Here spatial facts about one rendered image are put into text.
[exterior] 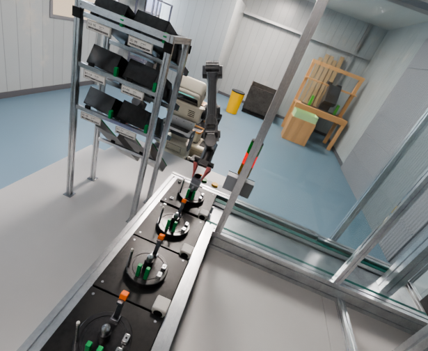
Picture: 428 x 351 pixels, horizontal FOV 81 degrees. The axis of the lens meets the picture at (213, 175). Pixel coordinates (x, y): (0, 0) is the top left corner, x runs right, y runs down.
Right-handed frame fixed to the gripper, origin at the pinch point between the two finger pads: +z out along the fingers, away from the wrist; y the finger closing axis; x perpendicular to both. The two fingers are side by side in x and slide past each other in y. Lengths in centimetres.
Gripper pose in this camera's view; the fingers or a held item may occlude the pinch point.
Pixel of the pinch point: (197, 177)
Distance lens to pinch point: 124.0
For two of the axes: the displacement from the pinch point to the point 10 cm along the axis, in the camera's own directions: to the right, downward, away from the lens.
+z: -3.9, 9.1, -1.8
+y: 9.2, 3.8, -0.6
